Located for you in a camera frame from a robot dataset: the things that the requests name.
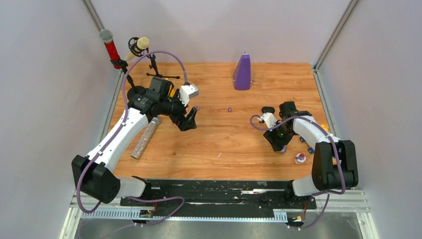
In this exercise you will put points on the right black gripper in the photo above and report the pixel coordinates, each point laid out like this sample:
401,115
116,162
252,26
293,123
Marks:
276,144

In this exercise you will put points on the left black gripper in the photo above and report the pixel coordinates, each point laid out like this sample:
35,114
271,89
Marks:
189,123

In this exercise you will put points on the black earbud charging case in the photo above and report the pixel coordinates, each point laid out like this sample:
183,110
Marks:
267,109

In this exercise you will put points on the lavender oval charging case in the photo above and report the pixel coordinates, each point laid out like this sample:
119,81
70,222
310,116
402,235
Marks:
282,150

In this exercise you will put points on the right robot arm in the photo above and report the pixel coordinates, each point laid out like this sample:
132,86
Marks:
334,166

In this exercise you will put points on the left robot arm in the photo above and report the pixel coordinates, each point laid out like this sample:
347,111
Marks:
93,173

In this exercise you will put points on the small red white toy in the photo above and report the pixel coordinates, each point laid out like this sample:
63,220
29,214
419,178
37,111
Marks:
300,158

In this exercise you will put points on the colourful toy truck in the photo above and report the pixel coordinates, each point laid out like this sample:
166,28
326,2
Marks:
310,148

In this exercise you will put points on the yellow green toy block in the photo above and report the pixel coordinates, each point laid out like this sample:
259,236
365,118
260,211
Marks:
171,89

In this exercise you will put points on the silver glitter microphone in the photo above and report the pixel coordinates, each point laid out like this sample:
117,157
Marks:
145,138

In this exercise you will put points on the black round-base mic stand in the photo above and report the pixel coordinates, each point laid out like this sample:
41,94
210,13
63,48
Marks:
130,82

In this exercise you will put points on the purple metronome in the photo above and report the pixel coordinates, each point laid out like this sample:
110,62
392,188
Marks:
242,73

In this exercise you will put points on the beige condenser microphone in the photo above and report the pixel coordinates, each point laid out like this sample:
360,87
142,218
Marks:
137,47

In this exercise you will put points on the red microphone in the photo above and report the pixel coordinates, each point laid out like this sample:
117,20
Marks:
107,37

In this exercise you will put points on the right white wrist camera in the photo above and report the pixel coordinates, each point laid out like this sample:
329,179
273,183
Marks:
268,119

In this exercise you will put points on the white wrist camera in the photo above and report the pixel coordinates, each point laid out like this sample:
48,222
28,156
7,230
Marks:
268,119
187,92

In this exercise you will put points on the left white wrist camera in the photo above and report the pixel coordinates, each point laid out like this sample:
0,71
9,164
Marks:
187,92

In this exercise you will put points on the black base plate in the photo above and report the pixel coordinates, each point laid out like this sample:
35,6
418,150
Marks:
228,198

